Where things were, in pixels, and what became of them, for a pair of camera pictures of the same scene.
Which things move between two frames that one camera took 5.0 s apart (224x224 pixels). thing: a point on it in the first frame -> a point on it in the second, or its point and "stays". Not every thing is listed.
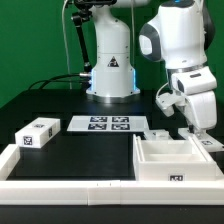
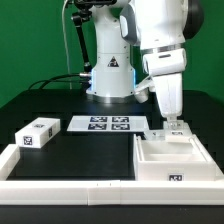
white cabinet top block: (38, 132) stays
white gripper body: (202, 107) -> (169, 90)
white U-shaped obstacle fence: (102, 192) stays
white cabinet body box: (173, 160) stays
